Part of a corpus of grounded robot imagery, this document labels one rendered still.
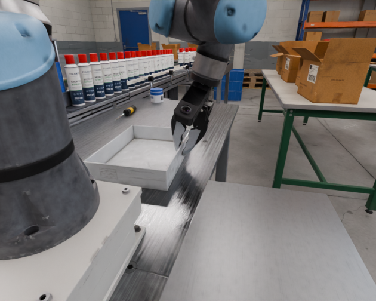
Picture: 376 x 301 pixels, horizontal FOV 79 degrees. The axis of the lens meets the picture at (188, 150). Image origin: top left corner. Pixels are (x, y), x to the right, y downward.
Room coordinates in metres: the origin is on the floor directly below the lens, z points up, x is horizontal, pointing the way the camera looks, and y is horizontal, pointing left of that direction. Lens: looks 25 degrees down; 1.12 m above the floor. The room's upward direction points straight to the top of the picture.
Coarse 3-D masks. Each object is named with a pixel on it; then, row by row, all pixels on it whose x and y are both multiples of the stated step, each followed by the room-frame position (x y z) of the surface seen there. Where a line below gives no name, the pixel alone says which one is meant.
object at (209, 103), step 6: (192, 72) 0.56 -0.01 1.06; (192, 78) 0.54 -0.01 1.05; (198, 78) 0.53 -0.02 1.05; (204, 78) 0.53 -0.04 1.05; (204, 84) 0.53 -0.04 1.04; (210, 84) 0.53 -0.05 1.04; (216, 84) 0.54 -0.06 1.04; (210, 90) 0.58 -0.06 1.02; (210, 102) 0.59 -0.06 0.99; (204, 108) 0.54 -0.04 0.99; (210, 108) 0.56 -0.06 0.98; (198, 114) 0.54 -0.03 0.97; (204, 114) 0.53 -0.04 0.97; (198, 120) 0.54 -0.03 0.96; (204, 120) 0.53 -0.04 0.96
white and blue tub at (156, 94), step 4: (152, 88) 1.30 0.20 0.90; (156, 88) 1.30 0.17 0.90; (160, 88) 1.30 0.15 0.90; (152, 92) 1.26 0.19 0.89; (156, 92) 1.25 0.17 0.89; (160, 92) 1.26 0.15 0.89; (152, 96) 1.26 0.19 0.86; (156, 96) 1.25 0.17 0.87; (160, 96) 1.26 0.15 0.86; (152, 100) 1.26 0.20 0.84; (156, 100) 1.25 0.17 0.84; (160, 100) 1.26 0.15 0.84
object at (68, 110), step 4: (124, 92) 1.30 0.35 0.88; (112, 96) 1.19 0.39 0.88; (116, 96) 1.20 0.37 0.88; (96, 100) 1.09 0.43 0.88; (100, 100) 1.09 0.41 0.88; (104, 100) 1.10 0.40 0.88; (88, 104) 1.02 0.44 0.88; (92, 104) 1.02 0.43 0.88; (68, 108) 0.94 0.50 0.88; (72, 108) 0.94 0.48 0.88; (76, 108) 0.94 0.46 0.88; (80, 108) 0.94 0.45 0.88; (68, 112) 0.88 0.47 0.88
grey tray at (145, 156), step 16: (128, 128) 0.69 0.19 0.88; (144, 128) 0.72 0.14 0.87; (160, 128) 0.70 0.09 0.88; (112, 144) 0.59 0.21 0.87; (128, 144) 0.67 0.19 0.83; (144, 144) 0.67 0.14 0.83; (160, 144) 0.67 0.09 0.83; (96, 160) 0.51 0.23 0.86; (112, 160) 0.56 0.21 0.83; (128, 160) 0.56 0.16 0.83; (144, 160) 0.56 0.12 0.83; (160, 160) 0.56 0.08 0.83; (176, 160) 0.50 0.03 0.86; (96, 176) 0.46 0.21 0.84; (112, 176) 0.45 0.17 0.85; (128, 176) 0.44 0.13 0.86; (144, 176) 0.43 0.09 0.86; (160, 176) 0.43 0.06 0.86
